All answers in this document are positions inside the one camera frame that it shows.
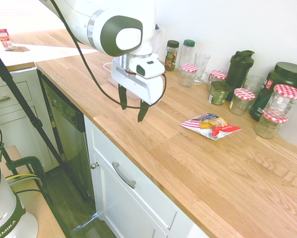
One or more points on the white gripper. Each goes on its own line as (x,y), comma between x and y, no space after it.
(136,85)

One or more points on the red striped chip bag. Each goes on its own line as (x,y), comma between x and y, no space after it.
(210,126)

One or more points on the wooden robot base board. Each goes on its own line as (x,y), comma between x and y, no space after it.
(43,218)

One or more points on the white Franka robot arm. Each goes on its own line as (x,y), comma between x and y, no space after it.
(76,22)

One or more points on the spice jar with dark lid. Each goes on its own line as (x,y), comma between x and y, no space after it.
(171,58)

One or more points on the glass jar red checkered lid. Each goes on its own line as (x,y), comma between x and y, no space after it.
(241,101)
(187,74)
(217,75)
(270,125)

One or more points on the clear pitcher with blue lid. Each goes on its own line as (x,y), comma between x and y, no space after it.
(159,42)

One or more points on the metal cabinet knob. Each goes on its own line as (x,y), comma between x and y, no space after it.
(95,165)

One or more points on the clear bottle with green lid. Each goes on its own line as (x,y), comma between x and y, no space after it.
(187,54)

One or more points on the tall clear glass mug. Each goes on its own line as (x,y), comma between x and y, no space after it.
(201,67)

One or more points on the dark green lidded jar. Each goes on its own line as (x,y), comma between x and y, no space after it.
(219,94)

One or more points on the black shaker bottle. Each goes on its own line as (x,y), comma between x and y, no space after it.
(238,72)

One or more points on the white drawer cabinet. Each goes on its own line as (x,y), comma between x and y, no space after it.
(19,124)

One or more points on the dark green clamp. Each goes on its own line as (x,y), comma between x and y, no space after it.
(31,161)

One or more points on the clear glass tumbler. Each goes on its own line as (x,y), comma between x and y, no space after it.
(254,83)

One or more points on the brown cardboard piece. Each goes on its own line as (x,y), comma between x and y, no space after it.
(21,49)

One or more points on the brushed metal drawer pull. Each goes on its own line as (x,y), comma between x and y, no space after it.
(2,99)

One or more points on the red drink carton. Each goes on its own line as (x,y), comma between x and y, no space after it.
(5,39)

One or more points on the large jar red checkered lid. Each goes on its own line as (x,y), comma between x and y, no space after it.
(283,99)

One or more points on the large black protein tub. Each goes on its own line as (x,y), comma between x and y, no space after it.
(285,74)

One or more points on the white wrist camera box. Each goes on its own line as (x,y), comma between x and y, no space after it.
(148,67)

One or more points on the black camera tripod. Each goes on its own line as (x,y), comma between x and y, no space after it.
(22,99)

